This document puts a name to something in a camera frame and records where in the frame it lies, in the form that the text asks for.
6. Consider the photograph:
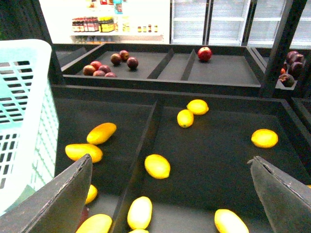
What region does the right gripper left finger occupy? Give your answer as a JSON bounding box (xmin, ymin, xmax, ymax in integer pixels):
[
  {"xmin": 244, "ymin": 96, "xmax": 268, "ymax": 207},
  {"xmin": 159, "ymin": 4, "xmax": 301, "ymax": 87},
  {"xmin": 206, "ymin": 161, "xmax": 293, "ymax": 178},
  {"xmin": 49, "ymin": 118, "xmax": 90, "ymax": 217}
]
[{"xmin": 0, "ymin": 154, "xmax": 92, "ymax": 233}]

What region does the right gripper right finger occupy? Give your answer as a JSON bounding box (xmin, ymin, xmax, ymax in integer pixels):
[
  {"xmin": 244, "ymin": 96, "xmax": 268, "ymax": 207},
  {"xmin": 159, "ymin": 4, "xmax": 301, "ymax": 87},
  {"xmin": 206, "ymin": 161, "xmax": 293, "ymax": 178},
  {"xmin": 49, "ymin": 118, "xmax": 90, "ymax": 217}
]
[{"xmin": 248, "ymin": 156, "xmax": 311, "ymax": 233}]

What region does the yellow mango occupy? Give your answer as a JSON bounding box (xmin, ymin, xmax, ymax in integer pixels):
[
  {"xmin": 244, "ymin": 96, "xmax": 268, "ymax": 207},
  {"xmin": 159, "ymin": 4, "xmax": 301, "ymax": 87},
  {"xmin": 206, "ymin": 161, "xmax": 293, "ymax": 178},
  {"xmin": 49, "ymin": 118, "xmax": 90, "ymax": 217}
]
[
  {"xmin": 86, "ymin": 122, "xmax": 117, "ymax": 145},
  {"xmin": 127, "ymin": 196, "xmax": 153, "ymax": 230},
  {"xmin": 214, "ymin": 209, "xmax": 249, "ymax": 233},
  {"xmin": 85, "ymin": 184, "xmax": 98, "ymax": 205},
  {"xmin": 65, "ymin": 144, "xmax": 103, "ymax": 163},
  {"xmin": 76, "ymin": 214, "xmax": 112, "ymax": 233}
]

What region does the light blue plastic basket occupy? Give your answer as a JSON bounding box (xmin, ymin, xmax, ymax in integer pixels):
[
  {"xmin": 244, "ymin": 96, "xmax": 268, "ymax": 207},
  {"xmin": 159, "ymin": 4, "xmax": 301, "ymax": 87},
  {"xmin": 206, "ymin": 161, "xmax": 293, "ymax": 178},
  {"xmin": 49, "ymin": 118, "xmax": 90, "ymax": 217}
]
[{"xmin": 0, "ymin": 39, "xmax": 59, "ymax": 214}]

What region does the yellow lemon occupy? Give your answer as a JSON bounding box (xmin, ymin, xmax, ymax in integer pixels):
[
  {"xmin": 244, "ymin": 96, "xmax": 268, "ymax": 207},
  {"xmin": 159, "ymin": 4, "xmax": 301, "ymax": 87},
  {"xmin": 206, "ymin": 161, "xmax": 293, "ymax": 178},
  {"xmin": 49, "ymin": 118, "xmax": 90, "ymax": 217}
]
[
  {"xmin": 144, "ymin": 154, "xmax": 171, "ymax": 179},
  {"xmin": 251, "ymin": 129, "xmax": 278, "ymax": 149},
  {"xmin": 177, "ymin": 109, "xmax": 194, "ymax": 128},
  {"xmin": 187, "ymin": 99, "xmax": 209, "ymax": 116}
]

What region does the black display tray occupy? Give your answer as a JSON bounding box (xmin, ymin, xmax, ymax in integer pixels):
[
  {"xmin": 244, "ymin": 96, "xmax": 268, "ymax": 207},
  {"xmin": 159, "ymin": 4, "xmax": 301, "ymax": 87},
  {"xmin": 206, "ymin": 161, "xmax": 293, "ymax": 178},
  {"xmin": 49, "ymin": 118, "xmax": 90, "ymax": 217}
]
[
  {"xmin": 57, "ymin": 43, "xmax": 264, "ymax": 96},
  {"xmin": 52, "ymin": 85, "xmax": 311, "ymax": 233}
]

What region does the black upper display tray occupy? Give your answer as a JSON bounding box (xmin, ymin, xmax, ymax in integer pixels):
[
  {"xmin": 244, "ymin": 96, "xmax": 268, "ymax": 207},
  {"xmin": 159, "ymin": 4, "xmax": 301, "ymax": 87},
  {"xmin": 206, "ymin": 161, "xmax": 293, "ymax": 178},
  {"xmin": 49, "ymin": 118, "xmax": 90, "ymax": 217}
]
[{"xmin": 57, "ymin": 43, "xmax": 264, "ymax": 96}]

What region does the red apple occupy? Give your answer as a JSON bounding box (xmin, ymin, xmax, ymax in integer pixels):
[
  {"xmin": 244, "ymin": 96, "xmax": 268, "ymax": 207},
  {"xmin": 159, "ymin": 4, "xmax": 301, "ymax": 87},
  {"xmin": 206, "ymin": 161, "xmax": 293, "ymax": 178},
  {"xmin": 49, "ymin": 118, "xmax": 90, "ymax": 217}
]
[{"xmin": 197, "ymin": 47, "xmax": 212, "ymax": 62}]

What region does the shelf of bottles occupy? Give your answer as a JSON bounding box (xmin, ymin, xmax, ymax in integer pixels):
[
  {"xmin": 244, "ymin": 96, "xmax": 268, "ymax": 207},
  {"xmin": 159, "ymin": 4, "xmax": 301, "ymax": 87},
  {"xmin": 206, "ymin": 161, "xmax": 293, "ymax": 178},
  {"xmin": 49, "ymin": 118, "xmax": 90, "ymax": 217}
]
[{"xmin": 70, "ymin": 0, "xmax": 170, "ymax": 44}]

